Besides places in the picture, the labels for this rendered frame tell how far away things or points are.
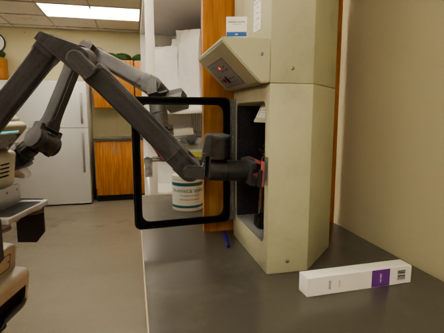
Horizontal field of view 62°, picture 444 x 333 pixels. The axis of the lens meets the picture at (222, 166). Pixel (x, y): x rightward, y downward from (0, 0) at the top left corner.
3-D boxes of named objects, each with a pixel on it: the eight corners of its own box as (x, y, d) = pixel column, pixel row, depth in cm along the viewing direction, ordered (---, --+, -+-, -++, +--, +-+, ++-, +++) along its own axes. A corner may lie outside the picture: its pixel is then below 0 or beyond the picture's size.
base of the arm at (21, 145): (16, 148, 142) (-3, 150, 130) (32, 135, 142) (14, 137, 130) (30, 165, 143) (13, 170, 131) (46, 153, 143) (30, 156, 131)
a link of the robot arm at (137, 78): (93, 65, 148) (74, 48, 138) (102, 53, 148) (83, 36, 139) (165, 107, 127) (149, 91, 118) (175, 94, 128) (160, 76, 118)
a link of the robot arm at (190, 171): (183, 170, 104) (182, 178, 96) (185, 129, 102) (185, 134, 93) (224, 172, 106) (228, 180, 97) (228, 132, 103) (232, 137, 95)
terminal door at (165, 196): (230, 221, 121) (230, 97, 116) (135, 230, 112) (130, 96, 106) (228, 221, 122) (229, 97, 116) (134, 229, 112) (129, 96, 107)
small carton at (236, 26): (246, 45, 94) (246, 21, 93) (246, 42, 89) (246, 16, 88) (226, 45, 94) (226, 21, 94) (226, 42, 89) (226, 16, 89)
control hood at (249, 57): (233, 91, 117) (234, 58, 116) (270, 82, 86) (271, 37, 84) (197, 90, 114) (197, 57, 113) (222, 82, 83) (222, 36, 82)
